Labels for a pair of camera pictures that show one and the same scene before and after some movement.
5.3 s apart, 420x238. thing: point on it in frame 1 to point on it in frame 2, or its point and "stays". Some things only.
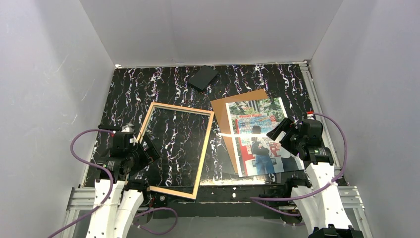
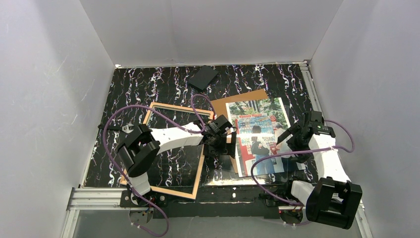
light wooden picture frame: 211,113 stays
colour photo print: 256,153 stays
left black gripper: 142,152 to 228,141
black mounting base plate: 223,202 stays
